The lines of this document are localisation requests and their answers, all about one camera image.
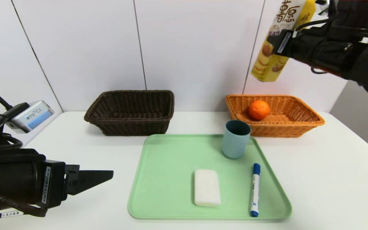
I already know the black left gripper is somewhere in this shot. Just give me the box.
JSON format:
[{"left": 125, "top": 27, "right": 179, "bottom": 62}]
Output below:
[{"left": 0, "top": 149, "right": 114, "bottom": 215}]

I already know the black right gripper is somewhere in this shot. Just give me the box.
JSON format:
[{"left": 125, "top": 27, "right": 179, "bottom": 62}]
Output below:
[{"left": 265, "top": 29, "right": 324, "bottom": 63}]

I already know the yellow hexagonal cracker box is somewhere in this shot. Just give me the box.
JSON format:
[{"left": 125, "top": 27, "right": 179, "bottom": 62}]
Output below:
[{"left": 251, "top": 0, "right": 316, "bottom": 82}]

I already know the orange fruit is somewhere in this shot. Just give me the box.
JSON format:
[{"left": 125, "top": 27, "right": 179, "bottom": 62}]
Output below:
[{"left": 249, "top": 100, "right": 271, "bottom": 121}]

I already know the white soap bar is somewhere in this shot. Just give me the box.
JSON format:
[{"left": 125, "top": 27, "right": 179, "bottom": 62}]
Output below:
[{"left": 194, "top": 169, "right": 222, "bottom": 208}]

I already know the dark brown wicker basket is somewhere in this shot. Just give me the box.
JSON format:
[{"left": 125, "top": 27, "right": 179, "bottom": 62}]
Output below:
[{"left": 84, "top": 90, "right": 174, "bottom": 136}]

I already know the orange wicker basket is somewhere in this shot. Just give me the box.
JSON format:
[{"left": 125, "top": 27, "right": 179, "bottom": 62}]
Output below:
[{"left": 225, "top": 95, "right": 326, "bottom": 138}]

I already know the light green plastic tray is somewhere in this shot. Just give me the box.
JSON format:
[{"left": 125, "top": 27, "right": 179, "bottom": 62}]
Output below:
[{"left": 127, "top": 134, "right": 292, "bottom": 220}]

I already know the blue-grey plastic cup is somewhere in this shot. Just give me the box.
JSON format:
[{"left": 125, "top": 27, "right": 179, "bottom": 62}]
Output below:
[{"left": 222, "top": 120, "right": 252, "bottom": 159}]

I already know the blue and white marker pen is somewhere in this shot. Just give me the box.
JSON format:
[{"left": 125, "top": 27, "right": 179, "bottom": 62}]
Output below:
[{"left": 250, "top": 164, "right": 261, "bottom": 218}]

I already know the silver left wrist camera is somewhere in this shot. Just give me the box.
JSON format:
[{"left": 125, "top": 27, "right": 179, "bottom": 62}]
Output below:
[{"left": 5, "top": 100, "right": 55, "bottom": 134}]

